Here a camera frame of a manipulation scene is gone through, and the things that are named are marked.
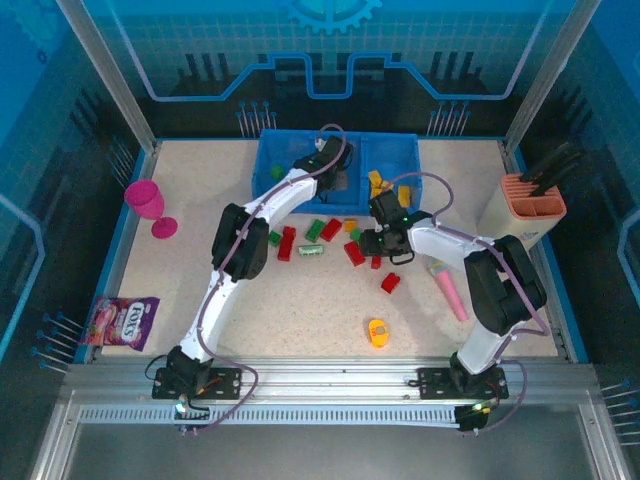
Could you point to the narrow red lego brick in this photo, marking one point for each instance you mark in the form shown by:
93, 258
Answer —
376, 263

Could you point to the small green lego brick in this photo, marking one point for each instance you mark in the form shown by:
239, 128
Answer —
355, 235

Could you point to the large yellow lego brick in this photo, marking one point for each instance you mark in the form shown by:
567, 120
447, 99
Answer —
375, 177

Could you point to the small orange lego brick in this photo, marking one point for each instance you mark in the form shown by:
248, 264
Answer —
350, 225
385, 186

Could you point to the small bright green lego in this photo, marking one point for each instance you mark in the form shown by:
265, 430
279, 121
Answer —
276, 172

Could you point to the blue three-compartment plastic bin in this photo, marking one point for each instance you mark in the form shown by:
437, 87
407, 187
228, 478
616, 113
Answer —
390, 150

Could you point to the mint green lego brick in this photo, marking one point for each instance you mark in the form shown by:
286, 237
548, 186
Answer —
311, 250

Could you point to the long red lego brick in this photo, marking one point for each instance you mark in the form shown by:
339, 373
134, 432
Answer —
287, 245

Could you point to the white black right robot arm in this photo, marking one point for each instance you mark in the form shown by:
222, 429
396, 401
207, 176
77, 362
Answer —
445, 247

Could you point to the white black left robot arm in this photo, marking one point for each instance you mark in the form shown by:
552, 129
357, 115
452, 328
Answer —
210, 310

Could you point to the pink tube toy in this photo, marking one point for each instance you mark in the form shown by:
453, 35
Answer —
450, 292

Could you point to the orange oval toy tag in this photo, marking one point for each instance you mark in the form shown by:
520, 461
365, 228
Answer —
378, 334

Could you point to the beige knife block pink top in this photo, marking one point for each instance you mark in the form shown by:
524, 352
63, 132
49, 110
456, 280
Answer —
505, 220

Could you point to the pink plastic goblet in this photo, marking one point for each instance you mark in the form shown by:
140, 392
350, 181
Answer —
145, 197

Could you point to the small black controller board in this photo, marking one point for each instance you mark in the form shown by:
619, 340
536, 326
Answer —
472, 417
187, 412

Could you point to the purple Fox's candy bag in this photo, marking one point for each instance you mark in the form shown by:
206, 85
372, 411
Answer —
125, 322

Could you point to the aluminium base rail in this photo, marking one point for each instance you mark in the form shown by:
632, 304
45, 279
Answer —
330, 380

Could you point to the aluminium frame post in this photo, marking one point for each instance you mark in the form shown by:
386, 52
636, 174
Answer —
550, 75
110, 80

